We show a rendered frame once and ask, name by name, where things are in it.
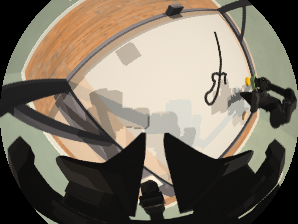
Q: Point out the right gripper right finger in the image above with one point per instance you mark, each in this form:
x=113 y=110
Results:
x=193 y=173

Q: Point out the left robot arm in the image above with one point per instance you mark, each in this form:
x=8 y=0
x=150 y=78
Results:
x=276 y=118

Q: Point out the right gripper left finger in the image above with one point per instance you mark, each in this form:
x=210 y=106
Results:
x=121 y=175

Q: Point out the black knotted rope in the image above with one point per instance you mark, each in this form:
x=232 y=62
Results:
x=218 y=73

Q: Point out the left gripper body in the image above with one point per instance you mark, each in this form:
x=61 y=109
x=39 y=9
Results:
x=264 y=102

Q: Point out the tan wooden disc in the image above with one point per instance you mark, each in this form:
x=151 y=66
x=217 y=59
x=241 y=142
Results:
x=244 y=115

